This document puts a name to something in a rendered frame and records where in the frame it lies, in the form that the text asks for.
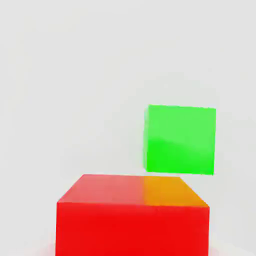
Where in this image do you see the small green cube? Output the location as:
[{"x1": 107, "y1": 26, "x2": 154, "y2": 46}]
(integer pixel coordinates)
[{"x1": 143, "y1": 104, "x2": 217, "y2": 176}]

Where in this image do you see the small red cube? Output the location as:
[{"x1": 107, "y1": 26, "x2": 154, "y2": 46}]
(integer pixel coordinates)
[{"x1": 55, "y1": 173, "x2": 211, "y2": 256}]

